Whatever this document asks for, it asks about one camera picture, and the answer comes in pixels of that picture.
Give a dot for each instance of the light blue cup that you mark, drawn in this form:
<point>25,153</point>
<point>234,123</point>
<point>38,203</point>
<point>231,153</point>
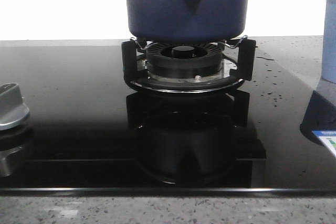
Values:
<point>328,52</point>

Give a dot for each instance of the black pot support grate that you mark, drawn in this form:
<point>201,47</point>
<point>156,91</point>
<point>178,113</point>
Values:
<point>237,67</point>

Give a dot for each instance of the blue cooking pot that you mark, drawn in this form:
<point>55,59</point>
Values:
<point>184,21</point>

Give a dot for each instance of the blue energy label sticker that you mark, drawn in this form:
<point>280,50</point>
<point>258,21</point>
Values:
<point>327,137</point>

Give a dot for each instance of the silver stove control knob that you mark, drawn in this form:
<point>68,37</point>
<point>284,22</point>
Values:
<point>13,110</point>

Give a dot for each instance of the black glass stove top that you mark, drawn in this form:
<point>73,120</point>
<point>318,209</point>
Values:
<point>88,133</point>

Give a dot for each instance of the black gas burner head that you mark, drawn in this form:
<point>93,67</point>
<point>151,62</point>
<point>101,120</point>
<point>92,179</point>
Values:
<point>184,61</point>

